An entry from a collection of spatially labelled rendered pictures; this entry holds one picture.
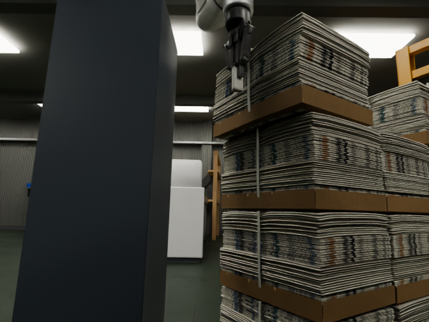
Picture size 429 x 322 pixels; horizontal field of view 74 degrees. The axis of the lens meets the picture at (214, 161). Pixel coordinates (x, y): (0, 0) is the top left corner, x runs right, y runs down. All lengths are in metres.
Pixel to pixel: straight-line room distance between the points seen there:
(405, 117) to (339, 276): 0.71
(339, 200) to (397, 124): 0.59
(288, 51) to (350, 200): 0.39
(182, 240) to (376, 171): 2.95
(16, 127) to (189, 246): 8.14
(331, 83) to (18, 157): 10.01
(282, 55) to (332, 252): 0.47
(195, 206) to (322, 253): 2.99
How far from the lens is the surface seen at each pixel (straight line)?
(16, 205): 10.20
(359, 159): 0.80
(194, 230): 3.57
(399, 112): 1.24
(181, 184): 3.63
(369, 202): 0.82
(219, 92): 0.97
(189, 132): 8.69
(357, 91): 0.88
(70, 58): 0.60
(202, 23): 1.10
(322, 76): 0.77
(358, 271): 0.78
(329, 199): 0.69
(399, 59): 2.67
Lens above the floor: 0.59
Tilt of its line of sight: 11 degrees up
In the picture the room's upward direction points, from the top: 1 degrees clockwise
